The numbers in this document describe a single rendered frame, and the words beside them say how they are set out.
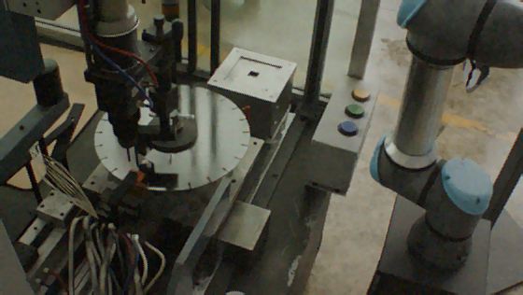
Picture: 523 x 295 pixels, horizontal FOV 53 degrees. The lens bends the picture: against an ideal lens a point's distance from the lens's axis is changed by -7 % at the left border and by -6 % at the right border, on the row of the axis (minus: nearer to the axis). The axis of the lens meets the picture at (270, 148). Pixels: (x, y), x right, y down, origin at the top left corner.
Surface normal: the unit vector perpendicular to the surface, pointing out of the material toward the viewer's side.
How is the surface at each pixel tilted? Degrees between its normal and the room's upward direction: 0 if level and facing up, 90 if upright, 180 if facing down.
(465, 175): 7
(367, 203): 0
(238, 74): 0
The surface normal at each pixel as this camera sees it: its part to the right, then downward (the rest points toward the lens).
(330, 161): -0.33, 0.63
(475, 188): 0.18, -0.66
